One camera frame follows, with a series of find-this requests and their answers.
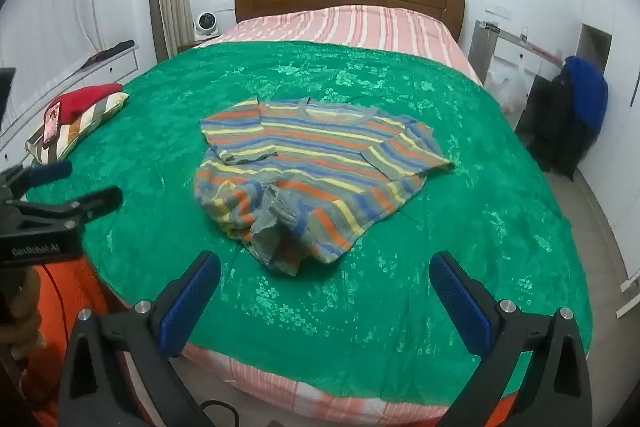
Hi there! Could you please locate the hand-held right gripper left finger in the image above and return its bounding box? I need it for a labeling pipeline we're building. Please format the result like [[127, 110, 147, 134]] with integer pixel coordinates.
[[57, 250, 223, 427]]

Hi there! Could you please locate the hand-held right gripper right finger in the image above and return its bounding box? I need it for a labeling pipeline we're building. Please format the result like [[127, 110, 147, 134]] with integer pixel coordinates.
[[429, 250, 594, 427]]

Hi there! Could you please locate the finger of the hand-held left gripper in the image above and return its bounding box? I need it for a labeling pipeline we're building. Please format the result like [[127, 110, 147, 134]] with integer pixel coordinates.
[[6, 160, 74, 196], [9, 185, 125, 227]]

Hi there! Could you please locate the striped knit shirt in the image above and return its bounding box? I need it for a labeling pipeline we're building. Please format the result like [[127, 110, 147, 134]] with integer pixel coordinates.
[[194, 96, 457, 278]]

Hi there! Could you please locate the person's left hand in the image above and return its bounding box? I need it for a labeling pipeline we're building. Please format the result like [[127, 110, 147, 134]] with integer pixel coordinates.
[[0, 264, 44, 349]]

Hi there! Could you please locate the pink phone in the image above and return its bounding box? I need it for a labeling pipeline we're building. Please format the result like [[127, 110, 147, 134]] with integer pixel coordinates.
[[42, 103, 62, 144]]

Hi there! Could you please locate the striped pillow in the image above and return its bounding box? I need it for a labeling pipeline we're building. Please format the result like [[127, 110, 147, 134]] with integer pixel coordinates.
[[26, 91, 131, 166]]

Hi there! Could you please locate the green blanket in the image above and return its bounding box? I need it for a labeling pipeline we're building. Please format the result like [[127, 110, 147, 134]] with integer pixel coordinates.
[[25, 39, 594, 408]]

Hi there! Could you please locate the orange cloth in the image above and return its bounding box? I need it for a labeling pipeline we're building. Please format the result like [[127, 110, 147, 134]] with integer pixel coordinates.
[[30, 254, 171, 427]]

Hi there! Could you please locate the red cloth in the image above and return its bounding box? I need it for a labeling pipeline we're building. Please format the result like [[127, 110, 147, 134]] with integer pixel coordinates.
[[44, 83, 124, 128]]

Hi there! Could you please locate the dark long object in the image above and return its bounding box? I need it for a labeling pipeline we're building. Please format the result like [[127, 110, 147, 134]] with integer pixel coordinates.
[[80, 40, 136, 70]]

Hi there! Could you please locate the white window blind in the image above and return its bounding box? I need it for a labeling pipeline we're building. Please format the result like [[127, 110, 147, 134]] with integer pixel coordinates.
[[0, 0, 98, 75]]

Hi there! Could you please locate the wooden nightstand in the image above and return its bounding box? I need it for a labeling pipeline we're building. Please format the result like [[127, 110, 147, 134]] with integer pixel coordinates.
[[176, 38, 212, 54]]

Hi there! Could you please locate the small white fan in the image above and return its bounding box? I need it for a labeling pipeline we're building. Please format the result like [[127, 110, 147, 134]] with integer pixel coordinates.
[[194, 11, 222, 42]]

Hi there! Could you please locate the white wardrobe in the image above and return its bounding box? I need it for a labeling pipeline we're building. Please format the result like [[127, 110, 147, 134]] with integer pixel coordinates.
[[545, 0, 640, 313]]

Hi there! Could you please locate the white plastic bag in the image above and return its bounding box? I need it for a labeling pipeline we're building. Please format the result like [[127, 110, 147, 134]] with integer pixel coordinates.
[[485, 57, 529, 112]]

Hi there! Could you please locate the blue jacket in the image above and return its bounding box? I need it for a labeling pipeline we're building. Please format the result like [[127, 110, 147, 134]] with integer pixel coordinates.
[[565, 56, 610, 142]]

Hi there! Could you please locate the white desk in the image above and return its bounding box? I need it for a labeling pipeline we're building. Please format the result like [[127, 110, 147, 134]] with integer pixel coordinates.
[[472, 19, 566, 84]]

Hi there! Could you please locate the pink striped bed sheet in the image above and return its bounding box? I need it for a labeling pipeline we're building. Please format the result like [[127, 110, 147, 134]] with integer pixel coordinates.
[[177, 5, 506, 427]]

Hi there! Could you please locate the black cable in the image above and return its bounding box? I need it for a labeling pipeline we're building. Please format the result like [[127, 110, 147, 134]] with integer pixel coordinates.
[[199, 399, 242, 427]]

